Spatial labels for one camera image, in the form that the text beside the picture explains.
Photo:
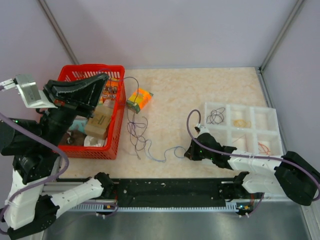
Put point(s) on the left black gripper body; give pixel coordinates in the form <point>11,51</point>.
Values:
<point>69,108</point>

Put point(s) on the white crumpled bag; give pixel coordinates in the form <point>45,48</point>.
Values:
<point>91,141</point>

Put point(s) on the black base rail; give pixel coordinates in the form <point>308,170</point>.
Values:
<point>238,194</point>

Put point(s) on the light blue carton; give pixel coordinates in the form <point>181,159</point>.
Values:
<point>79,124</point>

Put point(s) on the right aluminium corner post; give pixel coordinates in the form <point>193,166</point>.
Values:
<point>297,8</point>

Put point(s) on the red plastic basket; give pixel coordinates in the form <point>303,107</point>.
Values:
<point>71,73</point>

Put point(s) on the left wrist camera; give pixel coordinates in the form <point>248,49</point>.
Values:
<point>26,86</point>

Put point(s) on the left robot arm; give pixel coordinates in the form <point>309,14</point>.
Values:
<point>33,145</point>

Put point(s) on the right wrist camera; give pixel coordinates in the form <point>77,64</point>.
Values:
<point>201,129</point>

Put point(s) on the left aluminium corner post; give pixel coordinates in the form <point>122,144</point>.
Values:
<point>58,31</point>

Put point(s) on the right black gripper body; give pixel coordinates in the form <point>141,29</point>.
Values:
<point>197,153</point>

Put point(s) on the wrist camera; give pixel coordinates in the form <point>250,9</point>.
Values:
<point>26,86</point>
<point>201,129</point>

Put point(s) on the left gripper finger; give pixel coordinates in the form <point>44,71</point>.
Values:
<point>78,101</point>
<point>93,84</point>

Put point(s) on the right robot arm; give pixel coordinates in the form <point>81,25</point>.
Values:
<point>288,175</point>

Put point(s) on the brown cardboard box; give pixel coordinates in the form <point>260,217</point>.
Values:
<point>97,126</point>

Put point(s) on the white compartment tray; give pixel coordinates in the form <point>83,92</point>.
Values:
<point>250,129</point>

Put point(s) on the orange green sponge box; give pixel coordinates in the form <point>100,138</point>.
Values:
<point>138,100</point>

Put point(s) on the orange snack box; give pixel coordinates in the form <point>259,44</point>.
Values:
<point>110,89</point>

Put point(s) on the aluminium corner post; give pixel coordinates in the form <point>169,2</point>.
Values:
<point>297,8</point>
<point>58,31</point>

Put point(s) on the brown plush toy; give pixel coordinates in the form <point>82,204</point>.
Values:
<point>73,138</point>

